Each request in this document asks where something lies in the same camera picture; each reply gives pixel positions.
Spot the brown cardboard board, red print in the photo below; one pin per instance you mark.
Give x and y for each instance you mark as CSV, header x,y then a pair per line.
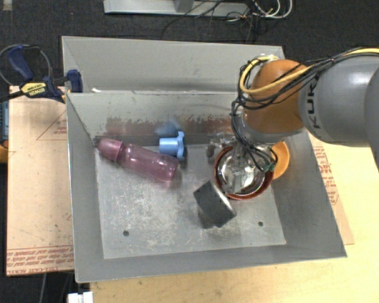
x,y
38,181

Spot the shiny metal bowl, red-brown rim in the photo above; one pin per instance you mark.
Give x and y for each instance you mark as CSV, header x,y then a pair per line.
x,y
259,186

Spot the light blue plastic knob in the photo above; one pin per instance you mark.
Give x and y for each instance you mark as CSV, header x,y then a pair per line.
x,y
170,145

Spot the orange bowl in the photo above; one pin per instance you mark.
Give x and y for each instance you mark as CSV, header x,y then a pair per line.
x,y
282,161

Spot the small grey metal thing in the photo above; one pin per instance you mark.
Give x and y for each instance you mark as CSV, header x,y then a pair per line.
x,y
216,145

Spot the grey metal bin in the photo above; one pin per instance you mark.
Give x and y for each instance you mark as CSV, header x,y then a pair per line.
x,y
151,219

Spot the dark grey cylinder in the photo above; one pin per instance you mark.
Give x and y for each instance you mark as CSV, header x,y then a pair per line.
x,y
213,205

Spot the pink plastic bottle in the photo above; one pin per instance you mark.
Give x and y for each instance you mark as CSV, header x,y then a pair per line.
x,y
142,161

